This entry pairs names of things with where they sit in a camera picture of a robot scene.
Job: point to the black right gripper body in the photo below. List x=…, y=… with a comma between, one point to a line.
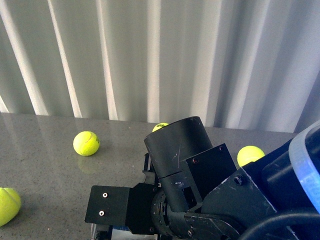
x=125, y=208

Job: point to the clear plastic tennis ball can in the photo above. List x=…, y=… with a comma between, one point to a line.
x=120, y=233

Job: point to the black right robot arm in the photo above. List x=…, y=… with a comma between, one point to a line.
x=194, y=191

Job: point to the far Wilson 3 tennis ball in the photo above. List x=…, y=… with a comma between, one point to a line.
x=159, y=126

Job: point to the plain seam tennis ball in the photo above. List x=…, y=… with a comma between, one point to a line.
x=86, y=143

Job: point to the plain right tennis ball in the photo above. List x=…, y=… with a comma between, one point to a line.
x=249, y=154

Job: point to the near-left Wilson tennis ball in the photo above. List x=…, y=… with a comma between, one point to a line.
x=10, y=204

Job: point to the white pleated curtain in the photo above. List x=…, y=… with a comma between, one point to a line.
x=238, y=64

